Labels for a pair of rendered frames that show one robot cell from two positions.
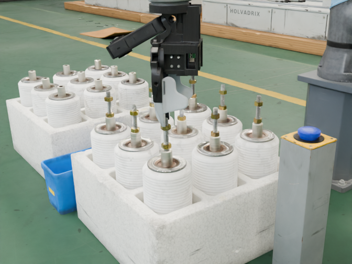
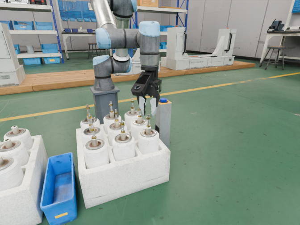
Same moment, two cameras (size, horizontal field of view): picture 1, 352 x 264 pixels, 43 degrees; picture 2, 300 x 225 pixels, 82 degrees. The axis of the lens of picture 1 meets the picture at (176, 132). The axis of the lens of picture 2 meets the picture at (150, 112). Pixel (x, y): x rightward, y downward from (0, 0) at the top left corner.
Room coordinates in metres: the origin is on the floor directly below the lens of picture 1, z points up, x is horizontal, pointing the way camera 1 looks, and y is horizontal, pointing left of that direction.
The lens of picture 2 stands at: (0.64, 0.69, 0.65)
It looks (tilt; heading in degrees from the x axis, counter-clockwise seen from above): 24 degrees down; 281
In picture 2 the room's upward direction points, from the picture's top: straight up
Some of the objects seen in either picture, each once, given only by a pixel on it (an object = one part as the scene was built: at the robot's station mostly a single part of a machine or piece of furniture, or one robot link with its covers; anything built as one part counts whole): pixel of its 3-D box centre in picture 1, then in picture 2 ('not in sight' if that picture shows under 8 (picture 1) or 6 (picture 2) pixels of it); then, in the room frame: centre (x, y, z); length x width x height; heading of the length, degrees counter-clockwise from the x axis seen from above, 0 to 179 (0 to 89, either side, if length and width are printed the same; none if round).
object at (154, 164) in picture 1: (166, 164); (148, 132); (0.78, 0.02, 0.25); 0.08 x 0.08 x 0.01
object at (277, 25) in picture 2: not in sight; (276, 25); (-1.27, -3.97, 0.87); 0.41 x 0.17 x 0.25; 37
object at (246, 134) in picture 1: (256, 135); (132, 113); (0.91, -0.18, 0.25); 0.08 x 0.08 x 0.01
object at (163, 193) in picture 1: (168, 205); (148, 149); (0.78, 0.02, 0.16); 0.10 x 0.10 x 0.18
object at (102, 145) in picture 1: (113, 163); (97, 162); (0.98, 0.15, 0.16); 0.10 x 0.10 x 0.18
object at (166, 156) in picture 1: (166, 157); (148, 130); (0.78, 0.02, 0.26); 0.02 x 0.02 x 0.03
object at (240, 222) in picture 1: (183, 194); (119, 153); (0.94, -0.01, 0.09); 0.39 x 0.39 x 0.18; 34
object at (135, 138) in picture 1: (135, 139); (122, 135); (0.88, 0.08, 0.26); 0.02 x 0.02 x 0.03
